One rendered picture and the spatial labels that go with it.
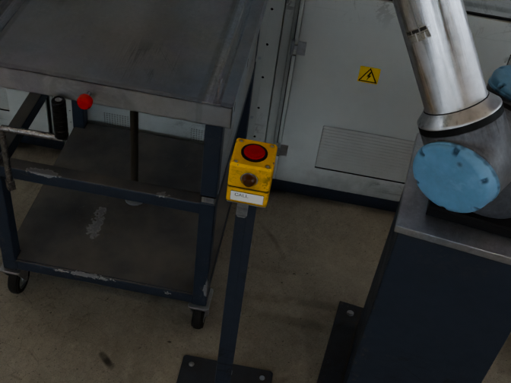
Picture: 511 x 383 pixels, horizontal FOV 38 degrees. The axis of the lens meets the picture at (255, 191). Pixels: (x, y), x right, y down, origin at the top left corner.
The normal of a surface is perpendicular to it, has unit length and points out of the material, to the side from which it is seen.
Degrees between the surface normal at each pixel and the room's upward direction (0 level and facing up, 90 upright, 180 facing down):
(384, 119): 90
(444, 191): 94
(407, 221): 0
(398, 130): 90
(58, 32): 0
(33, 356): 0
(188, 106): 90
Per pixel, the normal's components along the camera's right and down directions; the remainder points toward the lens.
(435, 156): -0.62, 0.55
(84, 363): 0.11, -0.71
